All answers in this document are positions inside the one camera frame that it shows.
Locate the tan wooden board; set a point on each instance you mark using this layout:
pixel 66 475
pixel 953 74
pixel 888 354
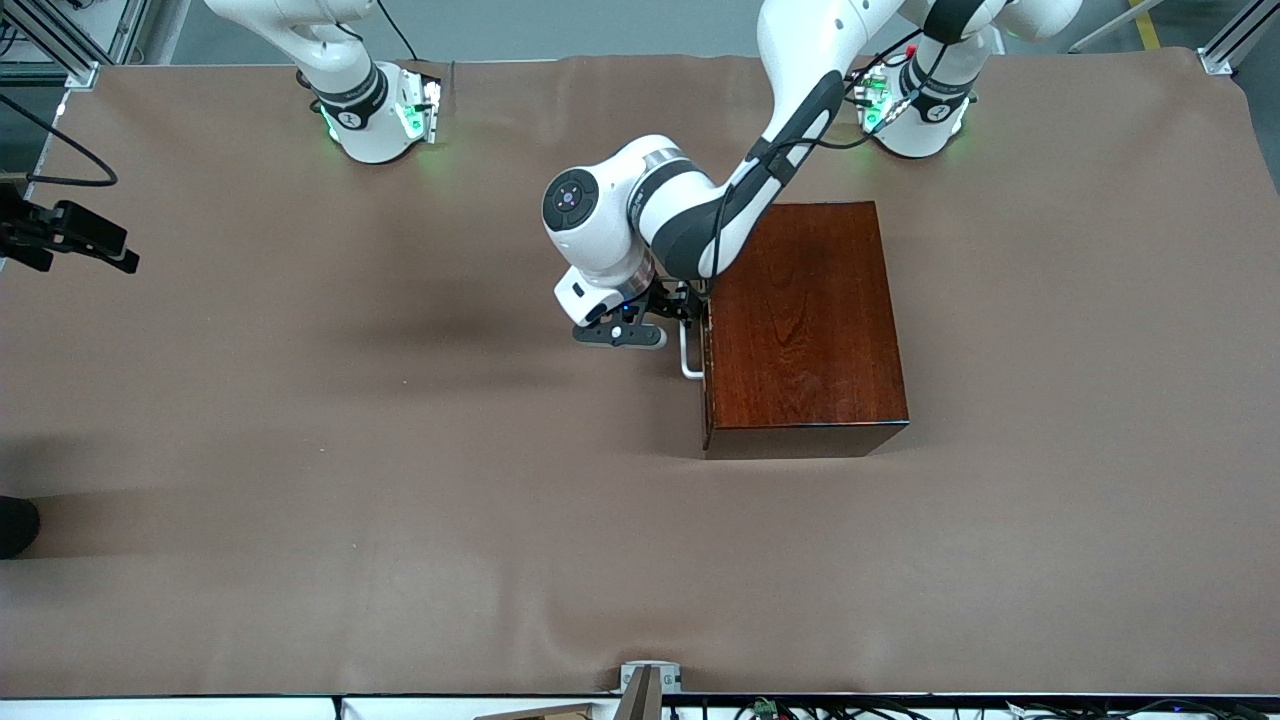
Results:
pixel 550 713

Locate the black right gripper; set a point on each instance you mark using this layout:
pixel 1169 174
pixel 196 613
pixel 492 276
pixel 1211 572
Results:
pixel 40 228

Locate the table cover cloth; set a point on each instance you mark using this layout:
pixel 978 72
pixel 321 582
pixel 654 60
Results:
pixel 400 450

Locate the dark wooden cabinet box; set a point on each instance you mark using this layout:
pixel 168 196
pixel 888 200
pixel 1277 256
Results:
pixel 820 330

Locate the aluminium frame profile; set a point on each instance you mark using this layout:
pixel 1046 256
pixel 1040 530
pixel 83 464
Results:
pixel 1222 55
pixel 82 75

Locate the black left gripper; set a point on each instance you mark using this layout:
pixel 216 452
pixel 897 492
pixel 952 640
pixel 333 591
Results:
pixel 672 298

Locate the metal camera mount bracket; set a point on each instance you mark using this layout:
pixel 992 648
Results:
pixel 640 690

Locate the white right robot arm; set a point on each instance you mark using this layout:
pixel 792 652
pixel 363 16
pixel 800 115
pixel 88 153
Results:
pixel 330 40

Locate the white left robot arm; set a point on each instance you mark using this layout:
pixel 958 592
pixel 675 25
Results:
pixel 600 220

